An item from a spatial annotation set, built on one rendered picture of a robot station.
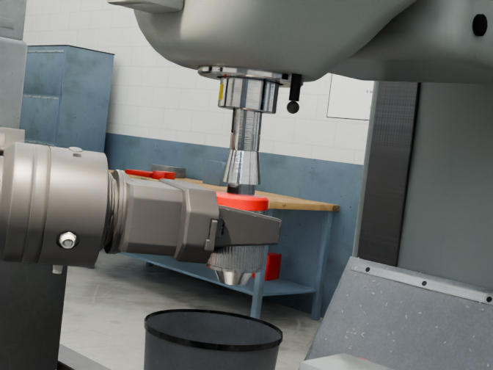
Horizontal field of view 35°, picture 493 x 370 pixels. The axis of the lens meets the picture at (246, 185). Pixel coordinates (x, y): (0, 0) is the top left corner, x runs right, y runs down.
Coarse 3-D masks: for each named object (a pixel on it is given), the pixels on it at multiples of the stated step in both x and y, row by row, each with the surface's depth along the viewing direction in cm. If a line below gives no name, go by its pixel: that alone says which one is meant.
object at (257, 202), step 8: (216, 192) 63; (224, 192) 64; (224, 200) 61; (232, 200) 61; (240, 200) 61; (248, 200) 61; (256, 200) 61; (264, 200) 62; (240, 208) 61; (248, 208) 61; (256, 208) 61; (264, 208) 62
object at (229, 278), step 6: (216, 270) 63; (222, 276) 62; (228, 276) 62; (234, 276) 62; (240, 276) 62; (246, 276) 63; (222, 282) 63; (228, 282) 62; (234, 282) 62; (240, 282) 62; (246, 282) 63
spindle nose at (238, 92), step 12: (228, 84) 61; (240, 84) 60; (252, 84) 60; (264, 84) 60; (276, 84) 61; (228, 96) 61; (240, 96) 60; (252, 96) 60; (264, 96) 61; (276, 96) 62; (228, 108) 63; (240, 108) 60; (252, 108) 60; (264, 108) 61; (276, 108) 62
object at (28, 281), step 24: (0, 264) 85; (24, 264) 87; (0, 288) 85; (24, 288) 87; (48, 288) 89; (0, 312) 86; (24, 312) 87; (48, 312) 89; (0, 336) 86; (24, 336) 88; (48, 336) 89; (0, 360) 86; (24, 360) 88; (48, 360) 90
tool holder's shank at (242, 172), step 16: (240, 112) 62; (256, 112) 62; (240, 128) 62; (256, 128) 62; (240, 144) 62; (256, 144) 62; (240, 160) 62; (256, 160) 62; (224, 176) 62; (240, 176) 62; (256, 176) 62; (240, 192) 62
